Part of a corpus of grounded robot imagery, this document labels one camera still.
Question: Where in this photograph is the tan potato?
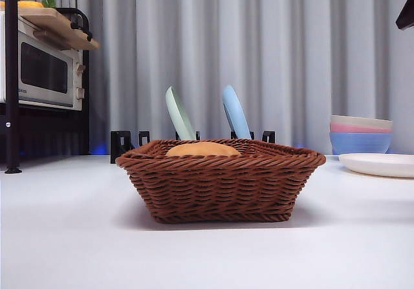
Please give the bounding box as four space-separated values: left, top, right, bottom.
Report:
166 141 242 156

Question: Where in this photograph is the brown wicker basket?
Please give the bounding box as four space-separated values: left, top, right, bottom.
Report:
115 138 327 224

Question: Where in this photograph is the cream bowl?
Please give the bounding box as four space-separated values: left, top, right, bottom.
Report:
330 114 394 133

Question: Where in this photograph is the grey curtain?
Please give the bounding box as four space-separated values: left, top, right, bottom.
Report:
19 0 414 156

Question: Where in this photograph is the pink bowl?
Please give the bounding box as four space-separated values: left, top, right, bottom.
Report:
329 122 393 134

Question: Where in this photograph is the white flat plate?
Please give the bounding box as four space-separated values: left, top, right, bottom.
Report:
338 153 414 178

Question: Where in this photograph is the pale blue plate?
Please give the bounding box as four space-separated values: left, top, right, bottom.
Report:
221 84 252 140

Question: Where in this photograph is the pale green plate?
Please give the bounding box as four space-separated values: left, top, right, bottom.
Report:
165 86 197 140

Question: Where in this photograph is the black plate rack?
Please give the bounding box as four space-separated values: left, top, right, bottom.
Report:
109 129 276 164

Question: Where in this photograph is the wooden cutting board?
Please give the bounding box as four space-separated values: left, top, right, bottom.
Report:
17 6 101 51

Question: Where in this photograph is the white toaster oven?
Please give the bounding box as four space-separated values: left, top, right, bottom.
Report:
0 14 85 111

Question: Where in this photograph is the black metal shelf frame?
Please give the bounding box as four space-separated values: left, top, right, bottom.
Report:
0 0 91 174

